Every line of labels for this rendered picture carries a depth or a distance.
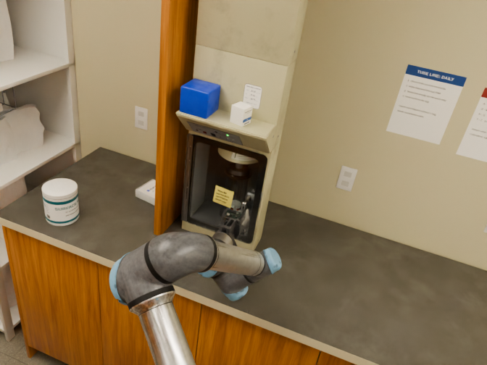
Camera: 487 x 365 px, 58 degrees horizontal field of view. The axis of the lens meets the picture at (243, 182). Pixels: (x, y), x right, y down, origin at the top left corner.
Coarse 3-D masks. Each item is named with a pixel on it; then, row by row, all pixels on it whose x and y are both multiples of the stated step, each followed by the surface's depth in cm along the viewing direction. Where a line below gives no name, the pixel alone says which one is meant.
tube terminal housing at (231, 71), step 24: (216, 72) 146; (240, 72) 144; (264, 72) 141; (288, 72) 141; (240, 96) 147; (264, 96) 144; (288, 96) 152; (264, 120) 148; (264, 192) 162; (264, 216) 177
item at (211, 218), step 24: (216, 144) 158; (192, 168) 167; (216, 168) 163; (240, 168) 159; (264, 168) 155; (192, 192) 172; (240, 192) 164; (192, 216) 178; (216, 216) 173; (240, 240) 175
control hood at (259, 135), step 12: (180, 120) 150; (192, 120) 146; (204, 120) 143; (216, 120) 144; (228, 120) 145; (252, 120) 148; (228, 132) 144; (240, 132) 140; (252, 132) 140; (264, 132) 141; (252, 144) 147; (264, 144) 143
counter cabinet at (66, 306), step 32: (32, 256) 185; (64, 256) 177; (32, 288) 197; (64, 288) 188; (96, 288) 180; (32, 320) 209; (64, 320) 199; (96, 320) 190; (128, 320) 182; (192, 320) 167; (224, 320) 161; (32, 352) 227; (64, 352) 212; (96, 352) 202; (128, 352) 193; (192, 352) 177; (224, 352) 169; (256, 352) 163; (288, 352) 157; (320, 352) 152
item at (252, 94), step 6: (246, 84) 145; (246, 90) 145; (252, 90) 145; (258, 90) 144; (246, 96) 147; (252, 96) 146; (258, 96) 145; (246, 102) 148; (252, 102) 147; (258, 102) 146; (258, 108) 147
